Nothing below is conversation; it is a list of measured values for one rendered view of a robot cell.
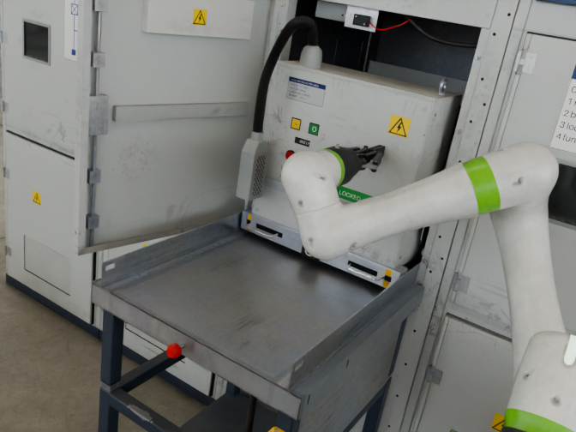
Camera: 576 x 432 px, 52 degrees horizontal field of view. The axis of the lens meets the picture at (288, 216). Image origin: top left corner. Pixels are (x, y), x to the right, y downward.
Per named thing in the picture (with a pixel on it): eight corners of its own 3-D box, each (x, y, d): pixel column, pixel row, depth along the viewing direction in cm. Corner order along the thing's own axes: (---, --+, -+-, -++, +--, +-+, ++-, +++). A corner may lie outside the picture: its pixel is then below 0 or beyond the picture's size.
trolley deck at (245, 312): (297, 422, 118) (302, 397, 116) (91, 302, 147) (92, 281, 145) (420, 304, 172) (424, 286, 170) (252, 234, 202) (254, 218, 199)
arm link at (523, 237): (583, 432, 117) (540, 198, 141) (601, 419, 103) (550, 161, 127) (514, 431, 120) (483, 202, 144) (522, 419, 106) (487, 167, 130)
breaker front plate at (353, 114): (390, 273, 161) (432, 100, 143) (249, 217, 183) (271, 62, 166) (392, 273, 162) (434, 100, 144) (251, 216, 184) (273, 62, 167)
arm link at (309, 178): (306, 147, 116) (264, 162, 122) (326, 207, 117) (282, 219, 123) (339, 138, 127) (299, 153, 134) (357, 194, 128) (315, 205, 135)
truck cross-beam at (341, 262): (395, 292, 161) (400, 273, 159) (240, 228, 186) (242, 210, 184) (402, 286, 165) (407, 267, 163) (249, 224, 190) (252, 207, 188)
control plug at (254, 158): (248, 201, 169) (256, 143, 163) (235, 196, 171) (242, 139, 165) (263, 196, 175) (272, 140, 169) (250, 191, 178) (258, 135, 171)
